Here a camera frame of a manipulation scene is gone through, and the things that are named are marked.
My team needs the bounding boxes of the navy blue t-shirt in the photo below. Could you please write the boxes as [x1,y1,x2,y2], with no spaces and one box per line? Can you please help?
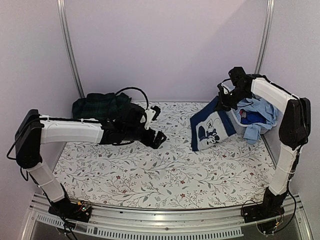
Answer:
[190,96,236,152]

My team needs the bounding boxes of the left aluminium frame post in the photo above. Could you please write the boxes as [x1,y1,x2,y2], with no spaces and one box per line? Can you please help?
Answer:
[56,0,85,98]

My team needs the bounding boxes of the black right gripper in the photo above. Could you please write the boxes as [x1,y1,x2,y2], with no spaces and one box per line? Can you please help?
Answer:
[214,86,251,112]

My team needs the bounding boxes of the aluminium front rail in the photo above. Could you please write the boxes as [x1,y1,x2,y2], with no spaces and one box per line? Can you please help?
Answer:
[20,193,316,240]

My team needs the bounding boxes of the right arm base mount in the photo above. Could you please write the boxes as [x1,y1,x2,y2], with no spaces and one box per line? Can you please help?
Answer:
[240,187,288,235]

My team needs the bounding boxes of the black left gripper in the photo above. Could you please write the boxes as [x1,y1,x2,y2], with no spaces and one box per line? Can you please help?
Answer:
[123,125,167,149]

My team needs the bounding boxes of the dark green plaid garment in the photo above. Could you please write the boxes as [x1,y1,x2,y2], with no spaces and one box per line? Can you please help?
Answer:
[72,92,132,120]

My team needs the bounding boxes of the robot arm white sleeves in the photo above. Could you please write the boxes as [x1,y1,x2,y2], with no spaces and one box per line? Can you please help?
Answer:
[228,66,312,208]
[6,102,148,205]

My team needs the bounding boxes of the white plastic laundry basket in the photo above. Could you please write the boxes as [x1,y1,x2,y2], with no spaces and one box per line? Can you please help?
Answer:
[226,109,277,137]

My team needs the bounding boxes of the right aluminium frame post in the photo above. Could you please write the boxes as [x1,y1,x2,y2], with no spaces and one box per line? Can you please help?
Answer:
[254,0,275,74]

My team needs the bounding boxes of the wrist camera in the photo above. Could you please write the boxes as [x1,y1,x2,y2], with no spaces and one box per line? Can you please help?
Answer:
[140,105,161,130]
[217,83,231,97]

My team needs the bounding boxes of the light blue shirt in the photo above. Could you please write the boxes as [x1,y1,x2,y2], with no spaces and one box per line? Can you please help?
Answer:
[234,98,279,145]

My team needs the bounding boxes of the left robot arm white sleeves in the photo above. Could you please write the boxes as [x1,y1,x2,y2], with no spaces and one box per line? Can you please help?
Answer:
[6,102,148,205]

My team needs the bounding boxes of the right robot arm white sleeves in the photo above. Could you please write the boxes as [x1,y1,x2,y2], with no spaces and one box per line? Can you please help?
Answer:
[228,66,312,208]

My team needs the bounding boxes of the floral patterned table cloth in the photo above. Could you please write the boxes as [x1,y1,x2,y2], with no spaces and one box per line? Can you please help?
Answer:
[53,102,275,209]

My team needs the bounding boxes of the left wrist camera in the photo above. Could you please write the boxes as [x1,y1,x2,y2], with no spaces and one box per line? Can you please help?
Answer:
[140,105,161,130]

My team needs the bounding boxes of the aluminium frame post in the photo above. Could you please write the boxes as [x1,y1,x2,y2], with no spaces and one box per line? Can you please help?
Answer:
[254,0,275,74]
[56,0,85,98]

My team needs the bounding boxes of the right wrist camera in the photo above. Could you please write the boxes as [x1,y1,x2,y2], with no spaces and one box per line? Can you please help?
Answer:
[217,83,231,97]

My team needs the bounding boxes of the royal blue garment in basket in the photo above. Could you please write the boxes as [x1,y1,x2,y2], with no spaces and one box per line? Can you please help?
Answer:
[240,110,266,125]

